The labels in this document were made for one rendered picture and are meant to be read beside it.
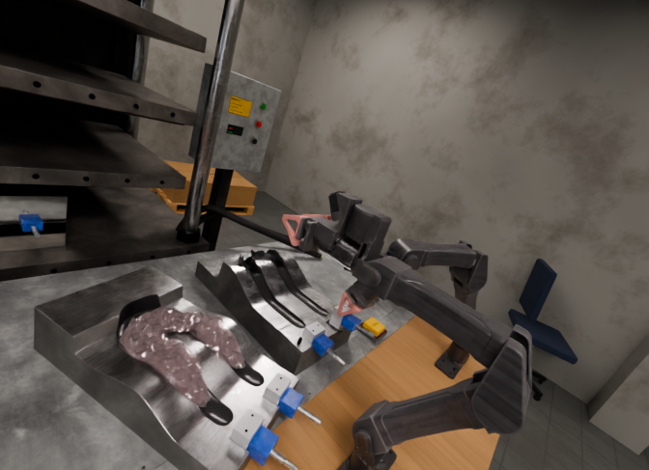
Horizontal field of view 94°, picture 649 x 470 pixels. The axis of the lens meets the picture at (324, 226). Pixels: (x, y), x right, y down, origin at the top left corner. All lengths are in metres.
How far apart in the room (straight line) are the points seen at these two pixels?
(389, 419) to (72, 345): 0.61
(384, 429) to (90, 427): 0.53
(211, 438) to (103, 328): 0.31
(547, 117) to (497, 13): 1.09
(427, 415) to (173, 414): 0.44
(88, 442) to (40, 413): 0.11
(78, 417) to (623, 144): 3.39
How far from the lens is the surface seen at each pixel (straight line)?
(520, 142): 3.34
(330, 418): 0.85
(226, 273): 0.98
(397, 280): 0.54
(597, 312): 3.37
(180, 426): 0.69
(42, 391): 0.83
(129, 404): 0.72
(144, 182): 1.27
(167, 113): 1.23
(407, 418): 0.63
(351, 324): 0.90
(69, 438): 0.76
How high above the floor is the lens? 1.43
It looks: 19 degrees down
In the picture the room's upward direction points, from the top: 20 degrees clockwise
